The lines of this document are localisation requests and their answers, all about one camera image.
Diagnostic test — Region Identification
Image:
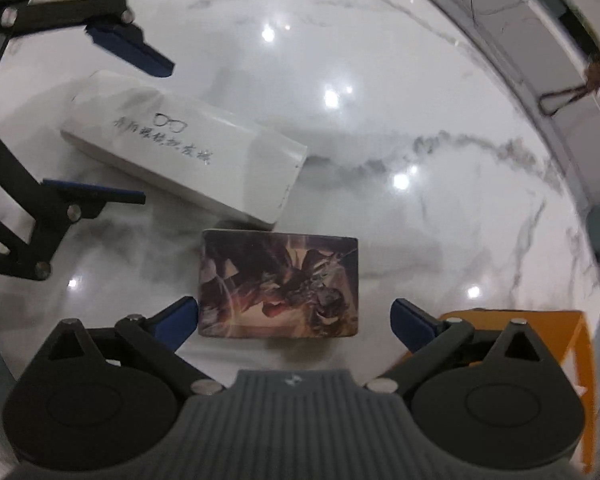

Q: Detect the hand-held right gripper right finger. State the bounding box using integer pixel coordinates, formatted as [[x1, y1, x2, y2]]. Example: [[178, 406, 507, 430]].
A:
[[367, 298, 564, 396]]

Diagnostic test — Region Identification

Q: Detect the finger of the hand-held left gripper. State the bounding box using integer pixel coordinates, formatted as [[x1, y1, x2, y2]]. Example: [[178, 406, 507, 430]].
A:
[[0, 0, 175, 77], [0, 119, 146, 282]]

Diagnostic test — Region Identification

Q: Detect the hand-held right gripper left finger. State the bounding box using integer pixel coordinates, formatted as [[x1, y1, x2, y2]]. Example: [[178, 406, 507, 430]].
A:
[[24, 296, 226, 397]]

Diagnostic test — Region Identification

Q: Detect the white long box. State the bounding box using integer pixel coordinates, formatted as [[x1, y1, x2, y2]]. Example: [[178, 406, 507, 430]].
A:
[[60, 70, 308, 226]]

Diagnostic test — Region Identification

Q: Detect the illustrated card box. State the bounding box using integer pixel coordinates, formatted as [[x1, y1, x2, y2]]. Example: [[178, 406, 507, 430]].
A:
[[197, 228, 359, 338]]

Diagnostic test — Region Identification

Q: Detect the orange storage box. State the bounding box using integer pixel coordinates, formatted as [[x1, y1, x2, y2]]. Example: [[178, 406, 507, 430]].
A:
[[397, 309, 598, 475]]

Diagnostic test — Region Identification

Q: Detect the marble television console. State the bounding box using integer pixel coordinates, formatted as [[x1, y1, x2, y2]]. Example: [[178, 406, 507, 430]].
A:
[[480, 0, 600, 211]]

